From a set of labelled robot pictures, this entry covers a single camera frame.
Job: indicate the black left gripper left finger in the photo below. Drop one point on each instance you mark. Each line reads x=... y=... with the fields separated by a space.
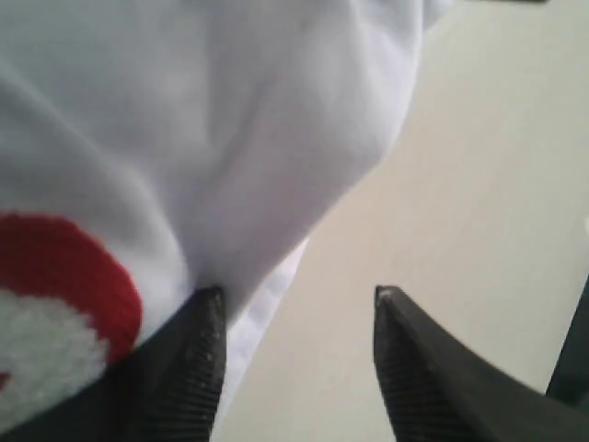
x=166 y=390

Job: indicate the white t-shirt red lettering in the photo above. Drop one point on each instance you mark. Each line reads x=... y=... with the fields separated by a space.
x=151 y=149

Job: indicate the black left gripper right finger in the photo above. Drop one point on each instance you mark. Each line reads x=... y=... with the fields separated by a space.
x=436 y=389

